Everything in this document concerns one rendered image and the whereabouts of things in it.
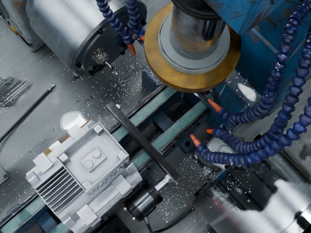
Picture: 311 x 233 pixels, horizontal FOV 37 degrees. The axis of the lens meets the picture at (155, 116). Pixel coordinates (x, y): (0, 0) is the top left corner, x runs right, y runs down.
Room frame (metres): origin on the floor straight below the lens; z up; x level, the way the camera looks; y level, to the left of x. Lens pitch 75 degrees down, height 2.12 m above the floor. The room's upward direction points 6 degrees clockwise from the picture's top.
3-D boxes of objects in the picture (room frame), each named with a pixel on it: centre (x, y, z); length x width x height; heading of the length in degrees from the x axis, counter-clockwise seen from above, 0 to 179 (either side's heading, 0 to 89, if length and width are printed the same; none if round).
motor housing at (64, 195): (0.14, 0.15, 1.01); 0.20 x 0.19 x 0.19; 138
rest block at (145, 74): (0.46, 0.01, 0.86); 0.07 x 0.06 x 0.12; 48
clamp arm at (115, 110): (0.24, 0.03, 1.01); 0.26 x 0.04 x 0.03; 48
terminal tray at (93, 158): (0.17, 0.12, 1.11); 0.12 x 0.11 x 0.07; 138
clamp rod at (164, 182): (0.13, -0.03, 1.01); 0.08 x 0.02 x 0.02; 138
